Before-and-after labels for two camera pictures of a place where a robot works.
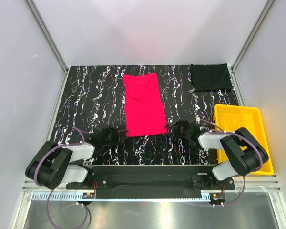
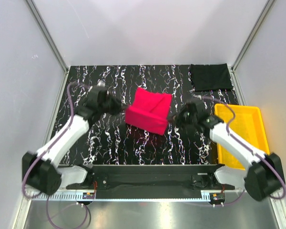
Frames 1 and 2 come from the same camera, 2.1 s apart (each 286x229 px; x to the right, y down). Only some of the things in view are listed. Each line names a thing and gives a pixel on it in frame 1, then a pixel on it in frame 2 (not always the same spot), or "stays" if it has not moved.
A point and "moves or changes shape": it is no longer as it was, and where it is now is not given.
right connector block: (217, 197) stays
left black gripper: (115, 134) -> (117, 106)
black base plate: (151, 182) stays
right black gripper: (178, 129) -> (181, 116)
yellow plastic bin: (229, 118) stays
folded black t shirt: (210, 77) stays
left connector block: (88, 195) stays
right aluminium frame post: (268, 5) stays
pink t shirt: (144, 109) moves or changes shape
